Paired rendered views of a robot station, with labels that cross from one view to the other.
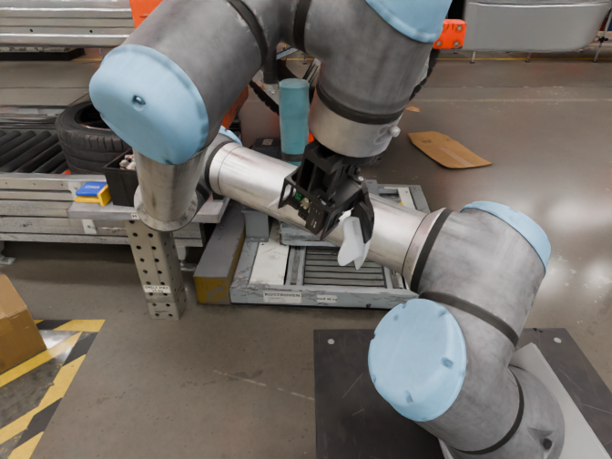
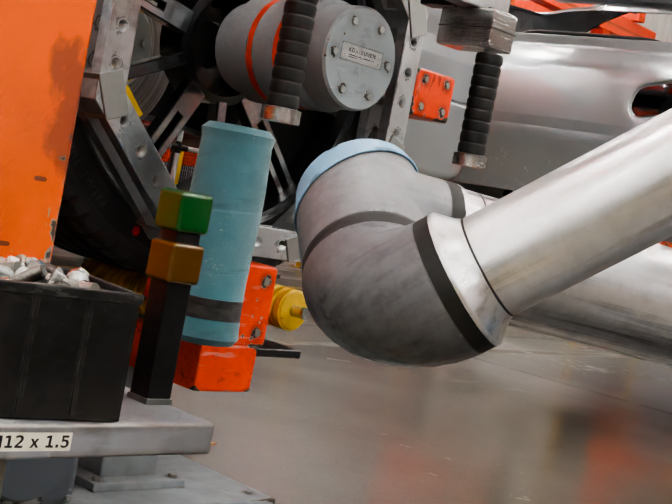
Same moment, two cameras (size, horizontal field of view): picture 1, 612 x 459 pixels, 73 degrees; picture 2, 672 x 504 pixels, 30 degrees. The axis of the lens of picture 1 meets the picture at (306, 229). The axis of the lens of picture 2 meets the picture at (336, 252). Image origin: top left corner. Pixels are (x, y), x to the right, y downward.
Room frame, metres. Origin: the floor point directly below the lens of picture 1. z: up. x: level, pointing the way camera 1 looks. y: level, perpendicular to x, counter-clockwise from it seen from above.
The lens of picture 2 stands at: (0.14, 1.08, 0.69)
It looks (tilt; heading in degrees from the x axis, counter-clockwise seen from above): 3 degrees down; 310
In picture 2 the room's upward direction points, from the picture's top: 11 degrees clockwise
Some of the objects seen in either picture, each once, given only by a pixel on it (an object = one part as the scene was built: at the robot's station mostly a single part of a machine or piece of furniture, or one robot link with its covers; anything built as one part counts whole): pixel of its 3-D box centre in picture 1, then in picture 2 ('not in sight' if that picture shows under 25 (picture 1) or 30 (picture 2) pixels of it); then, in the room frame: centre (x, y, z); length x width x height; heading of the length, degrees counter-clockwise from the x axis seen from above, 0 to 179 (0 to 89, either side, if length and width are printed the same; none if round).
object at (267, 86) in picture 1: (269, 56); (292, 52); (1.10, 0.09, 0.83); 0.04 x 0.04 x 0.16
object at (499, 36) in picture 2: not in sight; (476, 29); (1.11, -0.25, 0.93); 0.09 x 0.05 x 0.05; 177
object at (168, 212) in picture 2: not in sight; (184, 211); (1.05, 0.25, 0.64); 0.04 x 0.04 x 0.04; 87
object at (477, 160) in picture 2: not in sight; (479, 107); (1.08, -0.25, 0.83); 0.04 x 0.04 x 0.16
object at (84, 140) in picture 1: (147, 136); not in sight; (1.73, 0.69, 0.39); 0.66 x 0.66 x 0.24
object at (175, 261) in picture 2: not in sight; (174, 261); (1.05, 0.25, 0.59); 0.04 x 0.04 x 0.04; 87
